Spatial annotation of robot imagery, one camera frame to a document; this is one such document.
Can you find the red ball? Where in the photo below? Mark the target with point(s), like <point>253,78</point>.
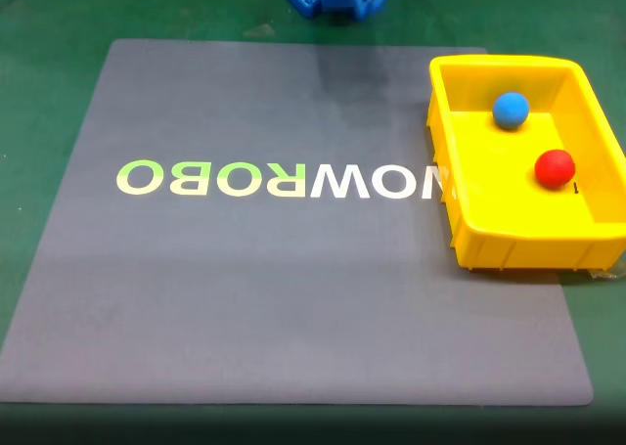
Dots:
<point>554,168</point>

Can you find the yellow plastic bin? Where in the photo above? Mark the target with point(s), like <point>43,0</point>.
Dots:
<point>518,230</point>

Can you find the blue ball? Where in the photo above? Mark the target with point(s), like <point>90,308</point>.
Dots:
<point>511,110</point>

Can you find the grey mat with NOWROBO print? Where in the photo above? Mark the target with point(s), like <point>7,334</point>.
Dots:
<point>244,293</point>

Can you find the clear plastic scrap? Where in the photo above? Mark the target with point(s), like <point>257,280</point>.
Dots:
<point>602,273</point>

